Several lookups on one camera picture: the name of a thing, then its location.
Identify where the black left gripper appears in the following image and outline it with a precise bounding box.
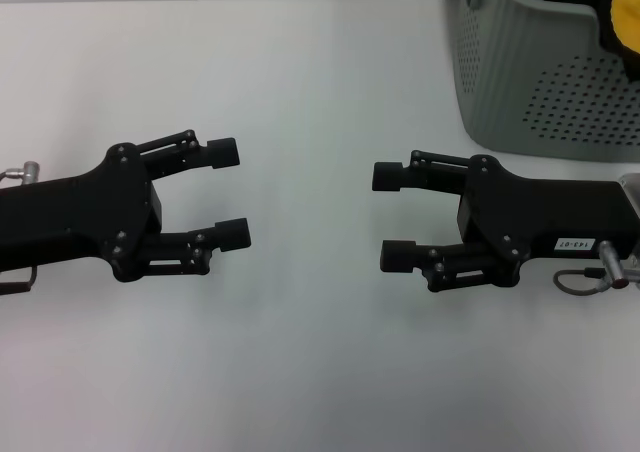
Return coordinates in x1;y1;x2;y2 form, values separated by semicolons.
0;143;251;283

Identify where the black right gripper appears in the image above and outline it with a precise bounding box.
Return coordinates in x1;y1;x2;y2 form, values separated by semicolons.
371;149;632;294

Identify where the yellow grey black-trimmed towel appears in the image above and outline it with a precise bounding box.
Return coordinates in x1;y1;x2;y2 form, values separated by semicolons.
612;0;640;81

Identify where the grey perforated storage basket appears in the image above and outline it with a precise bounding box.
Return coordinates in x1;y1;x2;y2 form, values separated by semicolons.
453;0;640;163

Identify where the left gripper silver cable connector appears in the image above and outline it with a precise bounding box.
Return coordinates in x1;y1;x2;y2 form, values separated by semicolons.
0;160;44;184

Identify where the gripper silver cable connector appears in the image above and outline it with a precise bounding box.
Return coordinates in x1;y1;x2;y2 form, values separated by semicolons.
552;240;630;299
0;160;44;184

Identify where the dark red sleeved cable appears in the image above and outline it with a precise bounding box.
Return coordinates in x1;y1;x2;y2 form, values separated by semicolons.
0;265;39;296

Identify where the right gripper silver cable connector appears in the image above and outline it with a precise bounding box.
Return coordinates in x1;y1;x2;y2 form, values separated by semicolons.
552;240;630;299

